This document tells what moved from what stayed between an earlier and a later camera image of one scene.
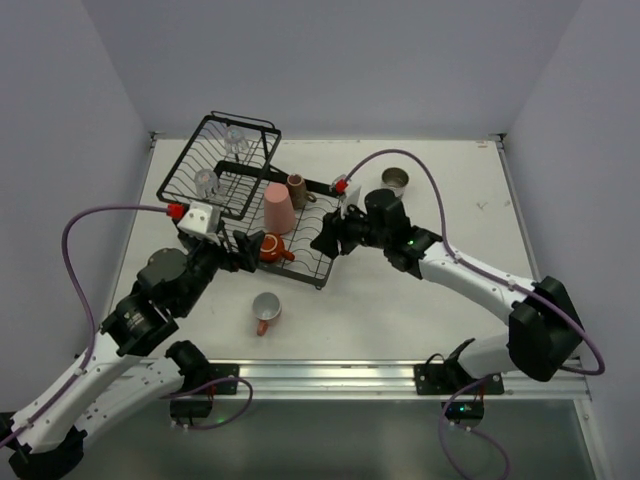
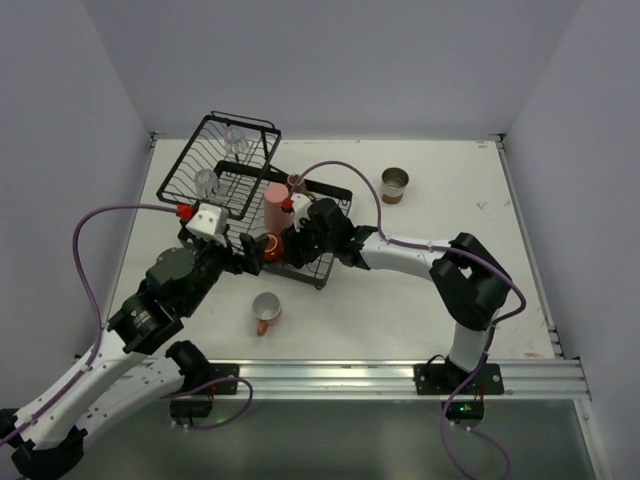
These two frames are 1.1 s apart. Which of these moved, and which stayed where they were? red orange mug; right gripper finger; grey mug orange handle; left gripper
Moved: right gripper finger
Stayed: grey mug orange handle; left gripper; red orange mug
